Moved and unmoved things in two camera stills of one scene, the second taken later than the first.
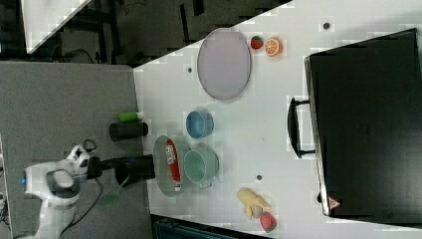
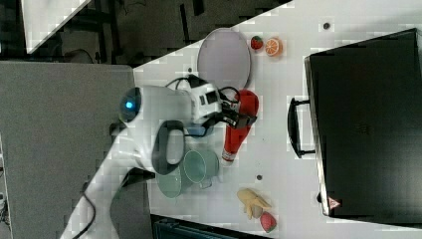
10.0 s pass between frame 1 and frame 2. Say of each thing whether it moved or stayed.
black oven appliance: stayed
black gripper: moved
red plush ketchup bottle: moved
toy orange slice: stayed
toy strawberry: stayed
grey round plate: stayed
